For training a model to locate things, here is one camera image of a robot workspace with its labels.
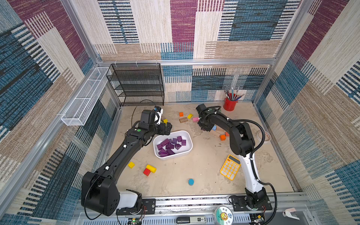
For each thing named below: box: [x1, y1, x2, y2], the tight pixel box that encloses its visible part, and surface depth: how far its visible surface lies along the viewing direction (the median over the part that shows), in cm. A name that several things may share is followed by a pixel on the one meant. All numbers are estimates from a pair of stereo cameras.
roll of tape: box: [264, 130, 272, 141], surface depth 101 cm
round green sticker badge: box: [215, 205, 233, 225], surface depth 65 cm
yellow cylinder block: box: [145, 164, 158, 173], surface depth 87 cm
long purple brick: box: [157, 148, 170, 158], surface depth 93 cm
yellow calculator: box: [219, 154, 241, 181], surface depth 86 cm
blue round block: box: [187, 178, 195, 186], surface depth 83 cm
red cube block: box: [142, 168, 151, 177], surface depth 85 cm
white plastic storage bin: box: [152, 130, 194, 160], surface depth 96 cm
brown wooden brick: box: [179, 117, 188, 123], surface depth 110 cm
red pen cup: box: [223, 97, 239, 112], surface depth 117 cm
